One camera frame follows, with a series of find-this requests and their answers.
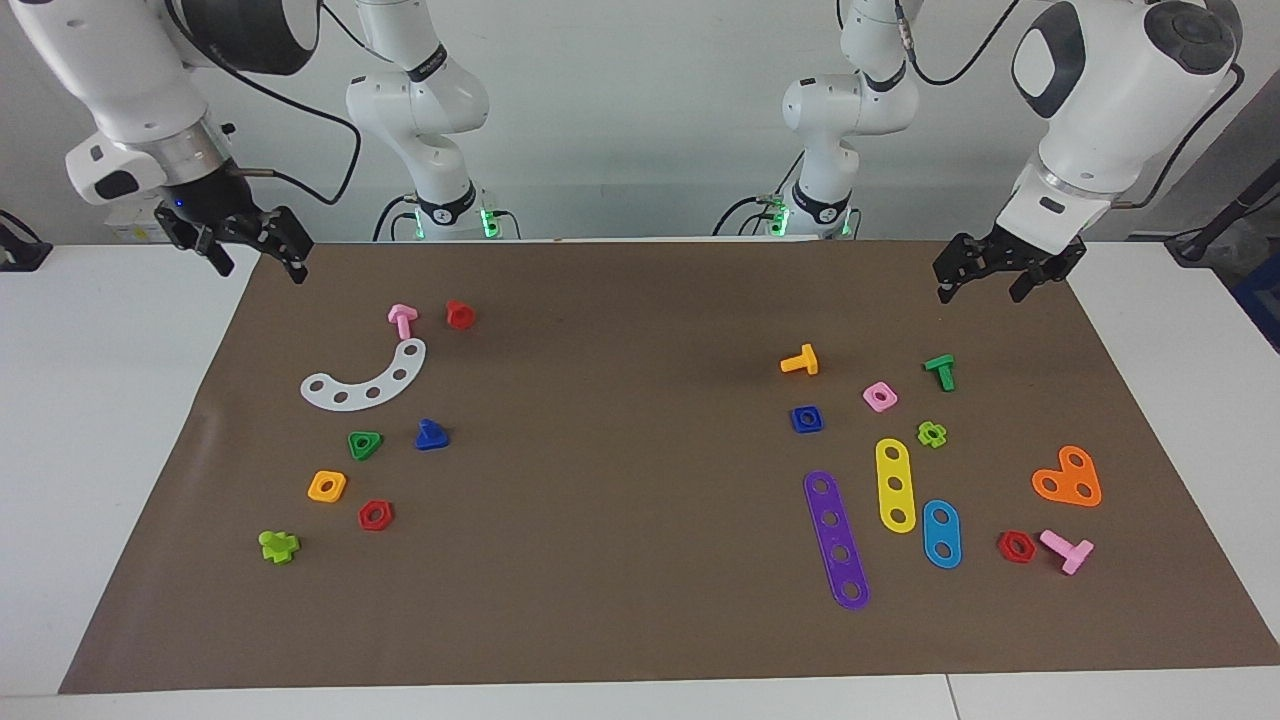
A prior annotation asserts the black left base cable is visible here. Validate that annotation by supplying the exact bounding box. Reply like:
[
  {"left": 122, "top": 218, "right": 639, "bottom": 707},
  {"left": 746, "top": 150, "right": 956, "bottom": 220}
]
[{"left": 712, "top": 193, "right": 791, "bottom": 238}]

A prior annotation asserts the black right base cable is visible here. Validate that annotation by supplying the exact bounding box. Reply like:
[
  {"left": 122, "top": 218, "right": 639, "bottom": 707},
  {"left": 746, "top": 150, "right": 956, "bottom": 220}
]
[{"left": 373, "top": 193, "right": 416, "bottom": 242}]

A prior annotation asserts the white background box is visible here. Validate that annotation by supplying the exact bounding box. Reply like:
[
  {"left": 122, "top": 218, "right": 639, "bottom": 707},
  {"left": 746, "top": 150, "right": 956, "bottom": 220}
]
[{"left": 105, "top": 200, "right": 171, "bottom": 244}]

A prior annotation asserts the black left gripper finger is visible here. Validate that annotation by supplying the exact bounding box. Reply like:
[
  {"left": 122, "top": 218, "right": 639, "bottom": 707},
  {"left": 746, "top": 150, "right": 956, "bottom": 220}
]
[
  {"left": 932, "top": 234, "right": 991, "bottom": 305},
  {"left": 1007, "top": 245, "right": 1088, "bottom": 304}
]

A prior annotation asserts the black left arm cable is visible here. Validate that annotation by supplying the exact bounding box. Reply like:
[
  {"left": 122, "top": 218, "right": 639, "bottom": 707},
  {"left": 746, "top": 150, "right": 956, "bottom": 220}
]
[{"left": 893, "top": 0, "right": 1246, "bottom": 209}]

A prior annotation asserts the blue crate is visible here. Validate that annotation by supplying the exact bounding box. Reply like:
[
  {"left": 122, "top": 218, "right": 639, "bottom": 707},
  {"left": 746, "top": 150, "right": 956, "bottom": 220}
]
[{"left": 1232, "top": 265, "right": 1280, "bottom": 353}]

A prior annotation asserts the yellow three-hole plate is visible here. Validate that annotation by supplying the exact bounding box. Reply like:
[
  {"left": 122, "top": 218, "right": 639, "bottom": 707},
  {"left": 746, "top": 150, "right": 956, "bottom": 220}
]
[{"left": 875, "top": 438, "right": 917, "bottom": 535}]

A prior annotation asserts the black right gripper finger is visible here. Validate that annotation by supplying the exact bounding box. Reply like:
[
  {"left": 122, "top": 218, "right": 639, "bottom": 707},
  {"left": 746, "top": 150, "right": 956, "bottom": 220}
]
[
  {"left": 260, "top": 204, "right": 314, "bottom": 287},
  {"left": 154, "top": 203, "right": 237, "bottom": 279}
]

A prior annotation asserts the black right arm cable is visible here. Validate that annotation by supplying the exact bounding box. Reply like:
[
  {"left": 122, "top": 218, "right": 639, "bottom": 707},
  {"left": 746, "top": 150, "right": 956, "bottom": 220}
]
[{"left": 165, "top": 0, "right": 363, "bottom": 207}]

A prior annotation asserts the blue two-hole plate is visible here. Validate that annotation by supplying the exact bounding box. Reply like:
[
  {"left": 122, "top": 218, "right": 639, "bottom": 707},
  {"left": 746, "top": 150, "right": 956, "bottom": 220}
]
[{"left": 922, "top": 499, "right": 963, "bottom": 570}]

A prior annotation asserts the purple four-hole plate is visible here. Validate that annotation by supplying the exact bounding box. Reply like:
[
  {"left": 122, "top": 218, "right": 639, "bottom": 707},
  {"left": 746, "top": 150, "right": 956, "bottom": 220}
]
[{"left": 803, "top": 470, "right": 871, "bottom": 611}]

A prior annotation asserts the black clamp on table edge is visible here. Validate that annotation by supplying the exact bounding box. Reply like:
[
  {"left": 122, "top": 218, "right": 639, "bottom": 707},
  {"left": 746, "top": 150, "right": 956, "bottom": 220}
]
[{"left": 0, "top": 210, "right": 53, "bottom": 273}]

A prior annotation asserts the brown table mat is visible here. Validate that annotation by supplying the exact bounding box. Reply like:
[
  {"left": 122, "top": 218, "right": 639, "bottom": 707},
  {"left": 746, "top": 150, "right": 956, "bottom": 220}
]
[{"left": 58, "top": 238, "right": 1280, "bottom": 695}]

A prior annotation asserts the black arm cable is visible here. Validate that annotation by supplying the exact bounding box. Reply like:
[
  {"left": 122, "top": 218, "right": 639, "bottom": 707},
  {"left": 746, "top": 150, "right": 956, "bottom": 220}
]
[
  {"left": 165, "top": 0, "right": 363, "bottom": 207},
  {"left": 893, "top": 0, "right": 1246, "bottom": 209}
]

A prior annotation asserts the orange heart-shaped plate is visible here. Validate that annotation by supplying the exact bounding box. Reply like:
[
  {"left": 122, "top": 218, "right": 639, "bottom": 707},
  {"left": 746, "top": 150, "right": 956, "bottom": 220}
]
[{"left": 1031, "top": 445, "right": 1103, "bottom": 508}]

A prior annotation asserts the white curved perforated plate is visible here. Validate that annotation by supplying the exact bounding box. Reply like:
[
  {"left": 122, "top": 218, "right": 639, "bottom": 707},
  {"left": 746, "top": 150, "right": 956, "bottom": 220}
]
[{"left": 300, "top": 338, "right": 428, "bottom": 412}]

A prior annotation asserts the black stand pole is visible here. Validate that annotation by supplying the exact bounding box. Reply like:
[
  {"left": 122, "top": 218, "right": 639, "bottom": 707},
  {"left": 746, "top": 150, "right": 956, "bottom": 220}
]
[{"left": 1165, "top": 160, "right": 1280, "bottom": 266}]

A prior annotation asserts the black base cable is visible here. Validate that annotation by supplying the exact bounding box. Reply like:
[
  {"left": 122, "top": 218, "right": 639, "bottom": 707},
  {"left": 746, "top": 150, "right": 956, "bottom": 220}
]
[
  {"left": 712, "top": 193, "right": 791, "bottom": 238},
  {"left": 373, "top": 193, "right": 416, "bottom": 242}
]

